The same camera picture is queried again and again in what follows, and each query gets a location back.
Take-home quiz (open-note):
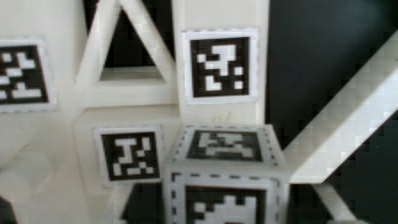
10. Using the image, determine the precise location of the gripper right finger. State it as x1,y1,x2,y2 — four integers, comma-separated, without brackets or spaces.
290,182,370,224

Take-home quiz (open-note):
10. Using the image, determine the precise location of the white U-shaped fence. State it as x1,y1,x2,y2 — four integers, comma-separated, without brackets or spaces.
285,32,398,184

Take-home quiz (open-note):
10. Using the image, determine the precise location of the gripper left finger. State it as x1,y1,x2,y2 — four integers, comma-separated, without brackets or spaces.
100,183,165,224

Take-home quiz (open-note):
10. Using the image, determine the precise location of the white chair leg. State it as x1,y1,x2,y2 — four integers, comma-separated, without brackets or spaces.
164,125,290,224

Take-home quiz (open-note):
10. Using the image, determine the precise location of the white chair back frame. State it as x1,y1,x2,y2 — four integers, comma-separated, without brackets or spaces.
0,0,265,224

